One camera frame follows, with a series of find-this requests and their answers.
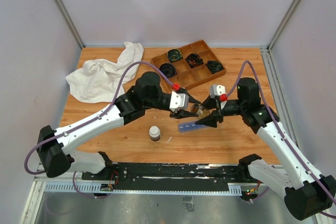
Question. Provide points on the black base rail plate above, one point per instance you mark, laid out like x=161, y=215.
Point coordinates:
x=170, y=176

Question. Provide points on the white cap dark bottle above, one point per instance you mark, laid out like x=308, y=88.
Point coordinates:
x=154, y=133

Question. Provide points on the clear jar of pills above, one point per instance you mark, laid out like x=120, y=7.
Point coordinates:
x=201, y=111

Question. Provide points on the blue weekly pill organizer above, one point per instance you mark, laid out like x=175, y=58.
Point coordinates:
x=190, y=126

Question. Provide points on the rolled belt middle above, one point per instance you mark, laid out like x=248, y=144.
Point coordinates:
x=194, y=60

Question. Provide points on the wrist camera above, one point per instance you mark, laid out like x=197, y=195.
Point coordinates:
x=178, y=101
x=216, y=90

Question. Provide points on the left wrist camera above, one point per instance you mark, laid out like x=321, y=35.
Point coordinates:
x=178, y=101

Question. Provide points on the rolled belt right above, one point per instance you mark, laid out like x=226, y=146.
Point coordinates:
x=214, y=66

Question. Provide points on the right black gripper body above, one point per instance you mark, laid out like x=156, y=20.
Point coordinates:
x=219, y=108

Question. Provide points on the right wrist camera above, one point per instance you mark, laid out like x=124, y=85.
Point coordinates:
x=216, y=90

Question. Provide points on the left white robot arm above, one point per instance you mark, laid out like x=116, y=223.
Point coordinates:
x=57, y=150

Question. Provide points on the white crumpled cloth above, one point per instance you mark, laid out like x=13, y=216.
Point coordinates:
x=97, y=80

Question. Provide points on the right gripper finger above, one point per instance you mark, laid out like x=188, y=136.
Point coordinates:
x=210, y=120
x=210, y=103

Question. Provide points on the rolled belt back left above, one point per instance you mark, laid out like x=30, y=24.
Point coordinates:
x=174, y=55

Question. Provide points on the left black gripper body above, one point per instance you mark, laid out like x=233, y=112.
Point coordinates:
x=172, y=115

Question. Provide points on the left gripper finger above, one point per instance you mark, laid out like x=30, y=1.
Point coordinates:
x=185, y=114
x=190, y=98

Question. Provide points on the wooden compartment tray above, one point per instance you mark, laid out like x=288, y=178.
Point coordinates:
x=188, y=77

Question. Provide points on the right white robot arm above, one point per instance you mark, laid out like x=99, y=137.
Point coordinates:
x=304, y=189

